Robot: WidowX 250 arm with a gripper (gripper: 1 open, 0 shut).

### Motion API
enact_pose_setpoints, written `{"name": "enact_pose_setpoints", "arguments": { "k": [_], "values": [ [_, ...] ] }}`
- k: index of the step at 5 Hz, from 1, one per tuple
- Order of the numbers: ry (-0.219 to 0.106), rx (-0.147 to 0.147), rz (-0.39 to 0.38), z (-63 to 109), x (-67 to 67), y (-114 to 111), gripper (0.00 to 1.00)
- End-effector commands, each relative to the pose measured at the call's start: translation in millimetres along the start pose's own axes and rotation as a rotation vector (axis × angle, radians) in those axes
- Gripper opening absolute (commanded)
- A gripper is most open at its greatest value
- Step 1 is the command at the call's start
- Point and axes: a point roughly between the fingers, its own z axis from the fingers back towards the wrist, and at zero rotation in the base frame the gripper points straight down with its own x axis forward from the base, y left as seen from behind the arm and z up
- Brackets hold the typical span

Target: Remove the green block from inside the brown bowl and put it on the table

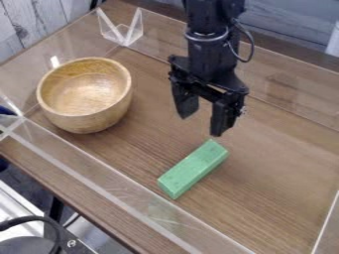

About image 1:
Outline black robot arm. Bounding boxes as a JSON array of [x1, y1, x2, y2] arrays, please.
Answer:
[[168, 0, 251, 137]]

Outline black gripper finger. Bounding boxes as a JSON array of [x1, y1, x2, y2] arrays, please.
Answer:
[[211, 100, 238, 137], [171, 82, 199, 119]]

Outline clear acrylic tray walls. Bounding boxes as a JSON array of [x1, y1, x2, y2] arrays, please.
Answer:
[[0, 1, 339, 254]]

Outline green rectangular block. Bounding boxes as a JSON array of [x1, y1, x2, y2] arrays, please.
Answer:
[[157, 139, 230, 199]]

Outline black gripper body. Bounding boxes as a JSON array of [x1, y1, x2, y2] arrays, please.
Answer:
[[168, 31, 250, 114]]

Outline white object at right edge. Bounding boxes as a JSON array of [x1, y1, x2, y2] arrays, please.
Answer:
[[326, 21, 339, 58]]

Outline black table leg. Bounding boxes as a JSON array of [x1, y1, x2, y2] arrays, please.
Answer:
[[49, 197, 65, 222]]

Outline black cable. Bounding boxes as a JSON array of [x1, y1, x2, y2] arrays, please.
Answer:
[[0, 215, 64, 254]]

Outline grey metal bracket with screw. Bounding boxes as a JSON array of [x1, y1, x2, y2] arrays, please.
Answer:
[[44, 225, 97, 254]]

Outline brown wooden bowl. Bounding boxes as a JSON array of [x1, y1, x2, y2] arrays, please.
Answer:
[[36, 57, 133, 134]]

